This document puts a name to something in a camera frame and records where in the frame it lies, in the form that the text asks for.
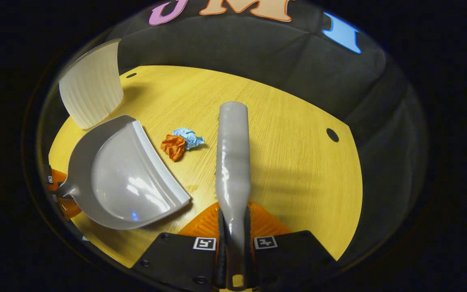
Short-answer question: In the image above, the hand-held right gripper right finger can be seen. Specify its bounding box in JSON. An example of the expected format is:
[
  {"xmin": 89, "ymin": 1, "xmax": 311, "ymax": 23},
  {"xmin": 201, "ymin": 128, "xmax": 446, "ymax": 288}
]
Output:
[{"xmin": 242, "ymin": 202, "xmax": 339, "ymax": 290}]

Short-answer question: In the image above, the white ribbed garbage bin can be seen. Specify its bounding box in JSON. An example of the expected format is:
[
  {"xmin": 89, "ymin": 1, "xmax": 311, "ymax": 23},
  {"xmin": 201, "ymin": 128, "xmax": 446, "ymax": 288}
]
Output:
[{"xmin": 58, "ymin": 39, "xmax": 124, "ymax": 130}]

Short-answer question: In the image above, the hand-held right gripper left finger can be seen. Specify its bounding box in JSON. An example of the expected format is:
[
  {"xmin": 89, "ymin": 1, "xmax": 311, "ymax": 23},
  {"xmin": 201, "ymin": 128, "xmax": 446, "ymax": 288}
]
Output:
[{"xmin": 131, "ymin": 202, "xmax": 228, "ymax": 292}]

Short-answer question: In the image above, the grey dustpan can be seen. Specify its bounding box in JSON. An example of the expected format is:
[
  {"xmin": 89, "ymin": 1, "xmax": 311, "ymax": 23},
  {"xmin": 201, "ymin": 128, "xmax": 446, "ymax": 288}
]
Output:
[{"xmin": 57, "ymin": 115, "xmax": 192, "ymax": 231}]

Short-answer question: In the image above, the blue paper ball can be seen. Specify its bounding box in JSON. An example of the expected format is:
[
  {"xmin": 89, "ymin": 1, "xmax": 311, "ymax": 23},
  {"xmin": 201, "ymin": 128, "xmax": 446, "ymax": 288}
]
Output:
[{"xmin": 172, "ymin": 128, "xmax": 205, "ymax": 150}]

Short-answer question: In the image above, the orange paper ball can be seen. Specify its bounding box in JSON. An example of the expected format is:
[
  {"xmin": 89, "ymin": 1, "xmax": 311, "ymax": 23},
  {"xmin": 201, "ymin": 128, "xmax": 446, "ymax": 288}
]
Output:
[{"xmin": 161, "ymin": 134, "xmax": 187, "ymax": 162}]

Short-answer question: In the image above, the small grey broom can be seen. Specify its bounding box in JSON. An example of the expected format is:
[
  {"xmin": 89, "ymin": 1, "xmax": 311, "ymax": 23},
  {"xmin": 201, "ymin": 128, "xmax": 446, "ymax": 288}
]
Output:
[{"xmin": 215, "ymin": 101, "xmax": 252, "ymax": 291}]

